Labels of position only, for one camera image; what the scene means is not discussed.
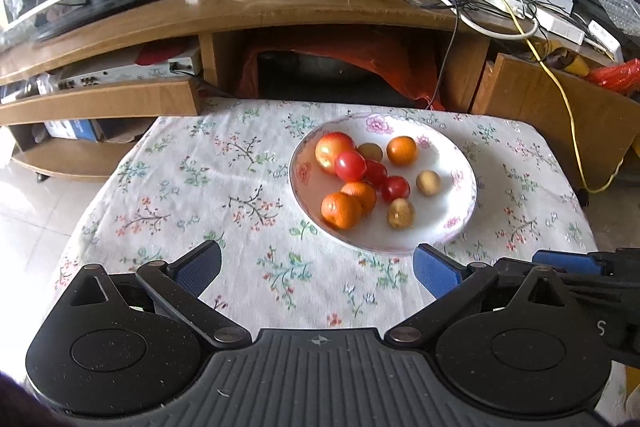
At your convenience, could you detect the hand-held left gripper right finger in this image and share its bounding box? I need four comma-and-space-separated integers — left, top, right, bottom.
385, 243, 576, 348

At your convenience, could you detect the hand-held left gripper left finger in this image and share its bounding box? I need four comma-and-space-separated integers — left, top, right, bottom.
67, 239, 251, 348

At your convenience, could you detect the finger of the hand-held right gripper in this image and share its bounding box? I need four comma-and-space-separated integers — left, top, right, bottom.
531, 248, 640, 278
492, 257, 640, 303

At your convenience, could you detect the white floral bowl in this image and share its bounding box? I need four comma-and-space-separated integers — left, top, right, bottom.
289, 112, 478, 258

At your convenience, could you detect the small brown round fruit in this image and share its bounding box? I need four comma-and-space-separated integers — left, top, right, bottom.
386, 198, 416, 230
416, 170, 442, 198
356, 143, 385, 162

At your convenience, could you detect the small red tomato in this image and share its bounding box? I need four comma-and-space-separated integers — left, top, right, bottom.
334, 151, 367, 182
381, 175, 412, 202
364, 159, 389, 186

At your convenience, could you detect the orange mandarin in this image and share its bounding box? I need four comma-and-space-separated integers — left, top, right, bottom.
386, 136, 418, 166
320, 192, 363, 230
341, 181, 378, 215

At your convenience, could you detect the large red tomato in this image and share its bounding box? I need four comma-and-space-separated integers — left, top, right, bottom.
315, 132, 357, 175

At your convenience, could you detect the floral white tablecloth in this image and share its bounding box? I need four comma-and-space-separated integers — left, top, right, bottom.
50, 99, 628, 427

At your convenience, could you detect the blue box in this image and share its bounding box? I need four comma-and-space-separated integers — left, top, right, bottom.
44, 118, 102, 144

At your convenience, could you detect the red plastic bag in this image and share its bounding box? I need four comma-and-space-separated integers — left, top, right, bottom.
586, 58, 640, 96

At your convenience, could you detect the silver set-top box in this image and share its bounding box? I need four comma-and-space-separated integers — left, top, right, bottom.
44, 56, 204, 94

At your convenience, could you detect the orange plastic bag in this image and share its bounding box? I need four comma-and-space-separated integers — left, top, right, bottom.
235, 27, 447, 110

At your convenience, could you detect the white power strip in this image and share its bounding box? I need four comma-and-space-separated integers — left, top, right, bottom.
479, 0, 587, 46

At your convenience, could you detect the clear bubble wrap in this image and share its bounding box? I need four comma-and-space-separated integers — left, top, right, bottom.
579, 0, 640, 34

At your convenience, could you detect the wooden television stand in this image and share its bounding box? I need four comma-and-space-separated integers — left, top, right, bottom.
0, 0, 640, 194

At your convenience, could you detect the yellow cable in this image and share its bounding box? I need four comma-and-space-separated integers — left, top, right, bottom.
327, 0, 626, 195

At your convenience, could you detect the thick white cable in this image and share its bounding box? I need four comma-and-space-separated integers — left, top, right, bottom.
399, 0, 542, 41

